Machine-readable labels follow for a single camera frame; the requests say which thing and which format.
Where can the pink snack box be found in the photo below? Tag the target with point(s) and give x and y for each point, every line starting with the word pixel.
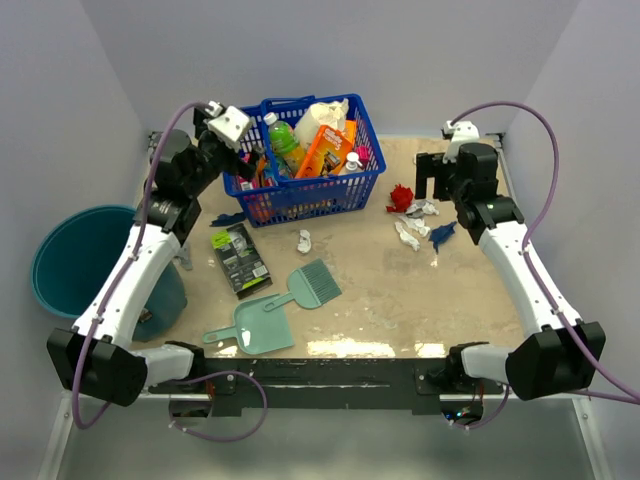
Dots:
pixel 363 153

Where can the white pump bottle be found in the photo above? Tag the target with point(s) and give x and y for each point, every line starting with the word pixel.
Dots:
pixel 352 164

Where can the teal trash bin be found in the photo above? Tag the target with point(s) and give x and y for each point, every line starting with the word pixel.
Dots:
pixel 75 259

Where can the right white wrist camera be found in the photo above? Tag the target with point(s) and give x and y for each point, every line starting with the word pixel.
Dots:
pixel 458 134

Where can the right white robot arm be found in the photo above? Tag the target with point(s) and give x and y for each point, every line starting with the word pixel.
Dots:
pixel 548 361

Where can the grey white paper scrap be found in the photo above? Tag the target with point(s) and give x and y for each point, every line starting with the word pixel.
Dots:
pixel 421 208

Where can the blue paper scrap right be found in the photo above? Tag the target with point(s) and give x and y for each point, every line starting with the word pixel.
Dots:
pixel 440 235

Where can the green juice bottle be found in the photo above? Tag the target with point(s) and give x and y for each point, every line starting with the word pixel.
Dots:
pixel 284 143

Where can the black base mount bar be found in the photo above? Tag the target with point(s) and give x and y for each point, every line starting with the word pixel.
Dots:
pixel 416 385

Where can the orange razor package box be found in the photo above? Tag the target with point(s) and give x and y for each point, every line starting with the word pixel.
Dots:
pixel 326 155

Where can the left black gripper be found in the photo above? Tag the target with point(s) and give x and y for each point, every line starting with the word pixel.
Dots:
pixel 237 165

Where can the mint green hand brush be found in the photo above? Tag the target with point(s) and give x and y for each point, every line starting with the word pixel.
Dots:
pixel 310 287

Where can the red paper scrap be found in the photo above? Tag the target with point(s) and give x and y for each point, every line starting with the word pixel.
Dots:
pixel 401 198

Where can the black razor package box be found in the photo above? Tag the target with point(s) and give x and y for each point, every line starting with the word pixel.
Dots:
pixel 240 261

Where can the white paper bag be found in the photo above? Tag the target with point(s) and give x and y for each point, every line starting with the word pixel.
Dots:
pixel 332 114

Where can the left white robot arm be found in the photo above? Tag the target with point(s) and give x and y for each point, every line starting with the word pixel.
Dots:
pixel 94 357

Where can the blue paper scrap left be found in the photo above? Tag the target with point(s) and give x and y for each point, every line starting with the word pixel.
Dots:
pixel 225 220

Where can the blue plastic shopping basket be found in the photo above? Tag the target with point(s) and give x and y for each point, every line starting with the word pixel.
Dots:
pixel 289 199

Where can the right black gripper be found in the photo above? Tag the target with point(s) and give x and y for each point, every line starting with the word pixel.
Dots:
pixel 430 166

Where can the mint green dustpan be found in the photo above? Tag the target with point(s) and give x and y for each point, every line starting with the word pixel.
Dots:
pixel 256 330

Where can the blue paper scrap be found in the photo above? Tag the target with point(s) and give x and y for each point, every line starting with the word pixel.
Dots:
pixel 440 235
pixel 225 220

